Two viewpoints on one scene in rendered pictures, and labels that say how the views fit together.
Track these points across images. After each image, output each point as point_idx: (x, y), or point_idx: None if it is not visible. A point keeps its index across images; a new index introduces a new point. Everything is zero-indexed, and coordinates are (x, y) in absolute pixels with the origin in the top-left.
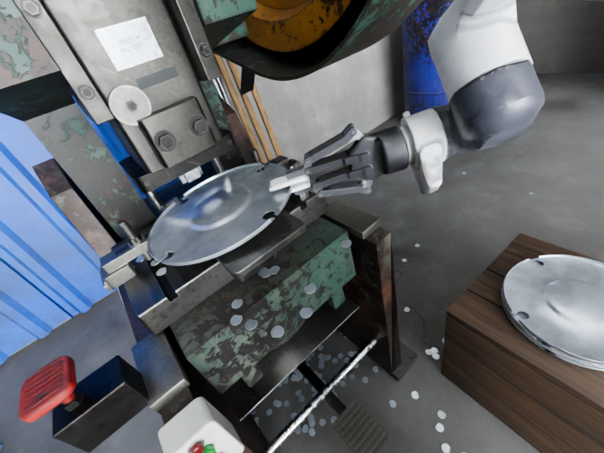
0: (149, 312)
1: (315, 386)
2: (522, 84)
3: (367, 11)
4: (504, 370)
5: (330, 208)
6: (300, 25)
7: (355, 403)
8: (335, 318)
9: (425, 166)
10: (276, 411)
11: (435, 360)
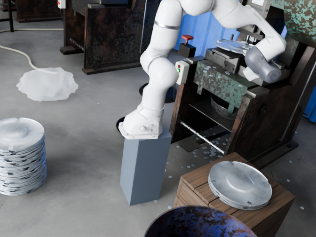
0: (208, 51)
1: None
2: (250, 51)
3: (286, 26)
4: None
5: (263, 87)
6: None
7: (199, 145)
8: (231, 129)
9: (248, 66)
10: (197, 140)
11: None
